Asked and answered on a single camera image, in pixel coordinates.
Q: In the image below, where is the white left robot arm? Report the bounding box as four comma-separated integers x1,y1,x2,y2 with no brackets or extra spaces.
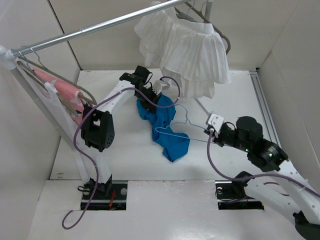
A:
73,65,160,199

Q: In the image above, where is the silver clothes rack rail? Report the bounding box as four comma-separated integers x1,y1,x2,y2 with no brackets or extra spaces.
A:
8,0,187,58

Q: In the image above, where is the light blue wire hanger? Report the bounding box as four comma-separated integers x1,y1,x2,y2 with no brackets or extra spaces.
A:
155,104,208,143

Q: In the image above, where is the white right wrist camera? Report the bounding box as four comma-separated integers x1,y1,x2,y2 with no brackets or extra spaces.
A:
206,113,225,137

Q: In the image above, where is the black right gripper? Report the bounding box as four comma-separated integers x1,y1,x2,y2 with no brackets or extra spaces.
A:
203,125,251,152

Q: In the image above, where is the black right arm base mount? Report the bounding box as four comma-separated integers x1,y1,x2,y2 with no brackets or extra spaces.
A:
215,180,265,211

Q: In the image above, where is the grey velvet hanger inner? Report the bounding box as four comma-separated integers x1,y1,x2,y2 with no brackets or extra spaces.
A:
17,51,97,121

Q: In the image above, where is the blue t shirt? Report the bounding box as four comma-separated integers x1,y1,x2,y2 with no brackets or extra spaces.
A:
136,94,190,163

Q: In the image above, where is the grey hanger holding skirt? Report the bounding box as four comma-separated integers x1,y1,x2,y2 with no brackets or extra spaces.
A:
174,0,231,55

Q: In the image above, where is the aluminium rail right edge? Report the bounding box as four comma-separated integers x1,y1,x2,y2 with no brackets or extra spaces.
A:
249,70,281,147

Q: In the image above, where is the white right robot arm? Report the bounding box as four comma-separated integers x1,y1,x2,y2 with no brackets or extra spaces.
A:
205,113,320,240

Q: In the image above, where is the pink shark print garment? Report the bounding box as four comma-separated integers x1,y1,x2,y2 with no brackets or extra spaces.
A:
34,68,87,124

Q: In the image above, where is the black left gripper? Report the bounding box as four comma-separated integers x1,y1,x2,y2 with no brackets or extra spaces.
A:
135,87,162,114

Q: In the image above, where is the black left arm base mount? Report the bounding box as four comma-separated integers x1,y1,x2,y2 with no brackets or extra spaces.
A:
77,178,128,211

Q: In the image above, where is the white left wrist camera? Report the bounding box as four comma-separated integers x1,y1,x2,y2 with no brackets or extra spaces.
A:
152,79,170,95

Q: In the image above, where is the white pleated skirt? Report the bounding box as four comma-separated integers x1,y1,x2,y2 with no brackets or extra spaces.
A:
134,7,232,99

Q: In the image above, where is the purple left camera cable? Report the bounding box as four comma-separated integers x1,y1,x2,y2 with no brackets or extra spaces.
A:
61,76,181,230

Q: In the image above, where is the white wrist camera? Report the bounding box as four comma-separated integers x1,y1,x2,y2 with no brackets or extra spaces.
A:
152,79,170,95
206,113,225,137

